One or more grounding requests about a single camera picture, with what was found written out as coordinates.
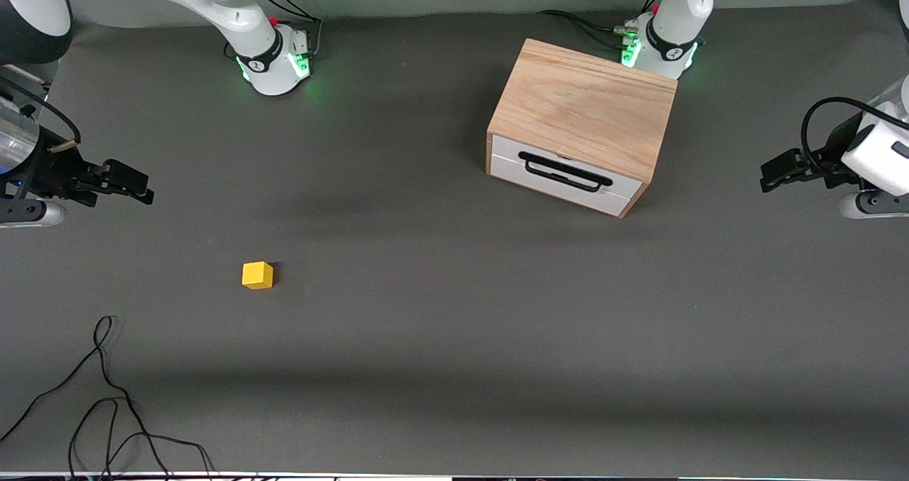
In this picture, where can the wooden drawer cabinet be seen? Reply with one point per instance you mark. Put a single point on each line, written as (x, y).
(582, 104)

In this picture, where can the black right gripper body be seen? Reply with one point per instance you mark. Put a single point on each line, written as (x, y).
(51, 170)

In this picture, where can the yellow cube block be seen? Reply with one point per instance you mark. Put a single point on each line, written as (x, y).
(256, 276)

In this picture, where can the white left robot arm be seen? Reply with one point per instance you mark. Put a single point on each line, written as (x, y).
(675, 12)

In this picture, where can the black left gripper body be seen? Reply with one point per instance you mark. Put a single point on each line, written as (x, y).
(828, 162)

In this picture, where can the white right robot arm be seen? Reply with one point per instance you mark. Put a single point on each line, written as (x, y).
(234, 12)

